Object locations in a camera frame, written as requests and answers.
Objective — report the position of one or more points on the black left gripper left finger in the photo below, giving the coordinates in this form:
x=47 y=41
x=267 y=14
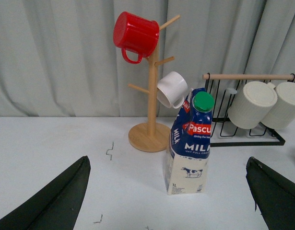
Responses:
x=56 y=206

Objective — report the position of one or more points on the black wire mug rack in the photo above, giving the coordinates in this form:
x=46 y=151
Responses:
x=223 y=87

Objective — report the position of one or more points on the white ceramic cup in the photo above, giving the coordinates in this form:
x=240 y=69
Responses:
x=172 y=90

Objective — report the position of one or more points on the cream ribbed mug left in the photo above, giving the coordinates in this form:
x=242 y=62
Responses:
x=252 y=104

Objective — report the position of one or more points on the blue white milk carton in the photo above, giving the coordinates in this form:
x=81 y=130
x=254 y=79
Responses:
x=186 y=162

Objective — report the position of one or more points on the cream ribbed mug right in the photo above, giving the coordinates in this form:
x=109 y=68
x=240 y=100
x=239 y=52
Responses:
x=283 y=112

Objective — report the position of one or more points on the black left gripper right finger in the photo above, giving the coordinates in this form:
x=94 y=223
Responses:
x=273 y=194

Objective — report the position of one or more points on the red enamel mug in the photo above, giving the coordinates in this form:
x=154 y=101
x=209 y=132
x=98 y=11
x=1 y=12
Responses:
x=137 y=37

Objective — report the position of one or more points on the cream ribbed mug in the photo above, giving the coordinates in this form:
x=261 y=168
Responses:
x=252 y=104
x=283 y=112

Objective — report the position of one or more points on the wooden mug tree stand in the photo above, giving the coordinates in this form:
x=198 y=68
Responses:
x=151 y=136

